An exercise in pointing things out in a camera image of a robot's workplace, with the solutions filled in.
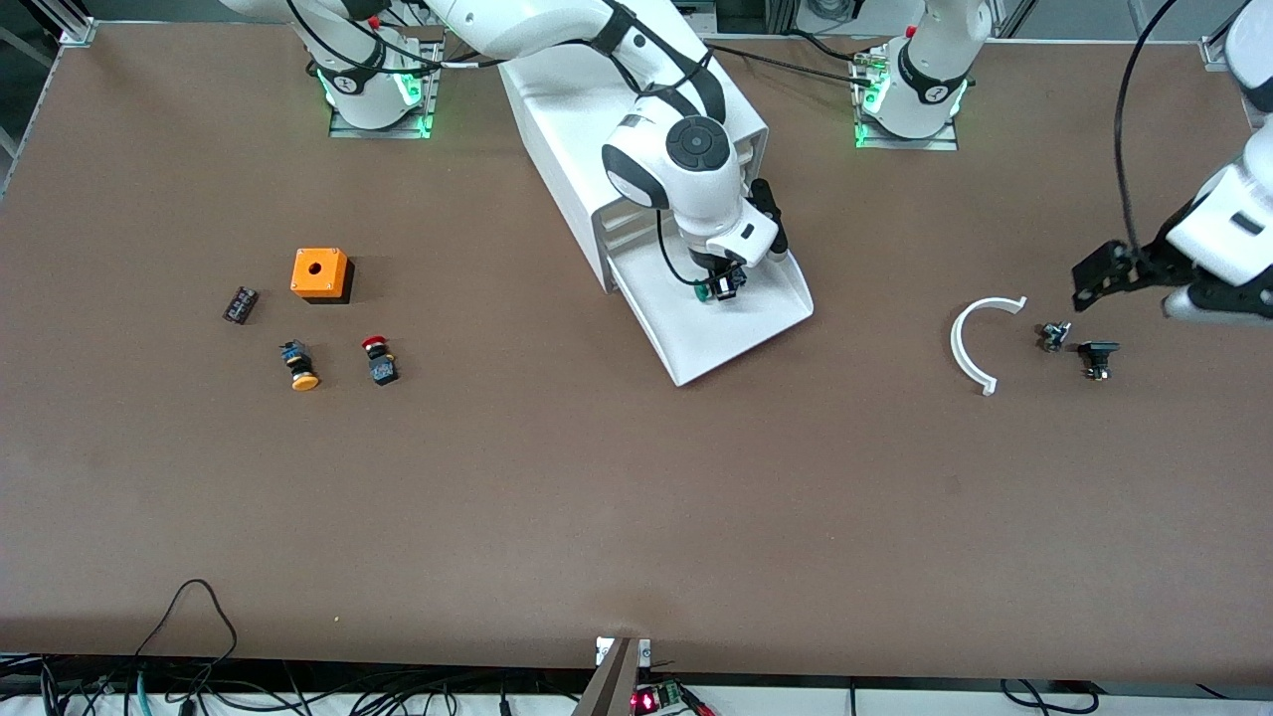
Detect white drawer cabinet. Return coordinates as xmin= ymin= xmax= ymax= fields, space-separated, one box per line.
xmin=497 ymin=55 xmax=770 ymax=295

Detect black cables across table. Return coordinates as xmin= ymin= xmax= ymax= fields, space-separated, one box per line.
xmin=700 ymin=28 xmax=878 ymax=90

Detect aluminium frame profile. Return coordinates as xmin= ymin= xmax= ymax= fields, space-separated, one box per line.
xmin=1197 ymin=0 xmax=1273 ymax=72

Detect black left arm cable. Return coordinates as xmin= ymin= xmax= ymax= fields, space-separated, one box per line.
xmin=1114 ymin=0 xmax=1182 ymax=262

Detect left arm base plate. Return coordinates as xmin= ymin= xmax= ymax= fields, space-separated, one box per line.
xmin=852 ymin=50 xmax=962 ymax=152

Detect white lowest drawer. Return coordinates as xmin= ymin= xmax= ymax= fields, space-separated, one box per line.
xmin=608 ymin=185 xmax=816 ymax=388

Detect circuit board with red light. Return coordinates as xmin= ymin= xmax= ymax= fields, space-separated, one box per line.
xmin=630 ymin=680 xmax=689 ymax=716

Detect white curved plastic arc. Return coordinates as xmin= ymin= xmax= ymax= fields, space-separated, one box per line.
xmin=949 ymin=295 xmax=1029 ymax=398

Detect black coiled cable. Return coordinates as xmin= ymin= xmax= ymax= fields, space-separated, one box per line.
xmin=999 ymin=678 xmax=1097 ymax=716

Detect white middle drawer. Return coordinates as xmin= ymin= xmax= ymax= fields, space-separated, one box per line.
xmin=600 ymin=199 xmax=687 ymax=253

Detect thin black looped cable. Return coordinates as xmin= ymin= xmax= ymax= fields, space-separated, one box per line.
xmin=132 ymin=579 xmax=241 ymax=689

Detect orange box with hole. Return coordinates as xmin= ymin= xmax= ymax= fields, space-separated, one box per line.
xmin=289 ymin=248 xmax=356 ymax=305

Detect yellow push button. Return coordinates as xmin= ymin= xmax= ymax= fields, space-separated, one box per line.
xmin=278 ymin=339 xmax=322 ymax=393

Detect red push button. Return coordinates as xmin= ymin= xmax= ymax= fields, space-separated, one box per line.
xmin=360 ymin=335 xmax=401 ymax=388

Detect black push button part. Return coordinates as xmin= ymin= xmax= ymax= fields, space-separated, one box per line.
xmin=1077 ymin=340 xmax=1122 ymax=382

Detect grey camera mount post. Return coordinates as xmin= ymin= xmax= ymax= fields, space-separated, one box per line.
xmin=570 ymin=636 xmax=653 ymax=716

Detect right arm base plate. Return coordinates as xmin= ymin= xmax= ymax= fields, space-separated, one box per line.
xmin=327 ymin=38 xmax=446 ymax=140

